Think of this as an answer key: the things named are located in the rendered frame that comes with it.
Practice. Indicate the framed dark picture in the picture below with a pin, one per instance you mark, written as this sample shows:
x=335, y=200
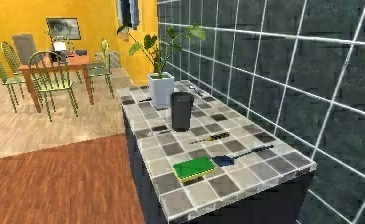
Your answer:
x=63, y=28

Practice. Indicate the brown wooden dining table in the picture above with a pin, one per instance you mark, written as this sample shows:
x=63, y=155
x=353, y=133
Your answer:
x=77, y=62

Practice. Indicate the grey upholstered chair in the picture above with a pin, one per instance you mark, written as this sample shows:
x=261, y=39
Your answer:
x=24, y=46

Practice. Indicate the hanging blue and white clothes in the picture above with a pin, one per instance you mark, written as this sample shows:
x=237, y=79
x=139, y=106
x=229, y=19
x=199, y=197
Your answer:
x=129, y=13

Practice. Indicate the house plant in white pot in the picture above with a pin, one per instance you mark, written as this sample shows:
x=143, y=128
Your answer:
x=160, y=80

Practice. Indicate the green metal chair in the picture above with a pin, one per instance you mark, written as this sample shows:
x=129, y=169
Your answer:
x=49, y=80
x=3, y=78
x=101, y=68
x=10, y=58

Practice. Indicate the white box on table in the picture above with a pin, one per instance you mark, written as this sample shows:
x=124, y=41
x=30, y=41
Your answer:
x=59, y=46

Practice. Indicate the small black box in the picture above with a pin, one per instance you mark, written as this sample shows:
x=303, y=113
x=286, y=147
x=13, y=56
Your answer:
x=81, y=52

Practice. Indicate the black cylindrical container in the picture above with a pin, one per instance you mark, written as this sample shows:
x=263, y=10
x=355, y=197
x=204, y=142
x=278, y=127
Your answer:
x=181, y=111

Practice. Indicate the yellow and black screwdriver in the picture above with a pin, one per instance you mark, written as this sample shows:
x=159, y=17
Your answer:
x=214, y=136

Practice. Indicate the small black utensil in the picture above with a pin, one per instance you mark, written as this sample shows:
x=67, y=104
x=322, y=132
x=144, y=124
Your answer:
x=196, y=90
x=145, y=99

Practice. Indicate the green and yellow sponge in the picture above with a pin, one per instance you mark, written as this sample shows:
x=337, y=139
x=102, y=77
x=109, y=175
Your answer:
x=193, y=167

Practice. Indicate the dark blue spatula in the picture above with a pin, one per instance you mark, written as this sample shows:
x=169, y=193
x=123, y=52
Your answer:
x=228, y=159

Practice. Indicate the grey tiled kitchen counter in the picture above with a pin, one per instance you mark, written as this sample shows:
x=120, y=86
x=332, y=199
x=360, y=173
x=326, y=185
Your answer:
x=203, y=156

